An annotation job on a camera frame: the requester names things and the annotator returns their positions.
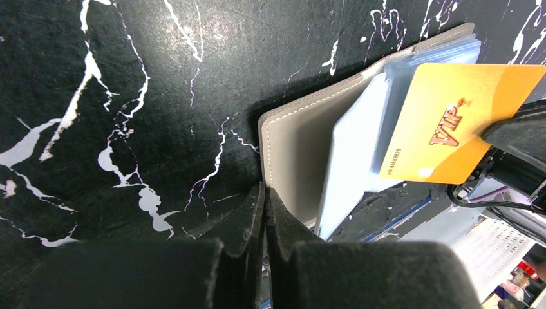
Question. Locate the gold VIP credit card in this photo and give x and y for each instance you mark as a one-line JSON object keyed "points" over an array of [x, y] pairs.
{"points": [[437, 138]]}

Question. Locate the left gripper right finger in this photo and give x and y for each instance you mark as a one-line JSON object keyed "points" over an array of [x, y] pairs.
{"points": [[308, 272]]}

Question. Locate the grey card holder wallet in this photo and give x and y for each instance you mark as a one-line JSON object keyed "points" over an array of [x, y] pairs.
{"points": [[320, 153]]}

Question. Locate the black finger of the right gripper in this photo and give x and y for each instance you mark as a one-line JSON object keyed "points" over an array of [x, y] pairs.
{"points": [[523, 135]]}

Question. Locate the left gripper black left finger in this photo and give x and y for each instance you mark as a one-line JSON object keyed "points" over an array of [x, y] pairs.
{"points": [[221, 269]]}

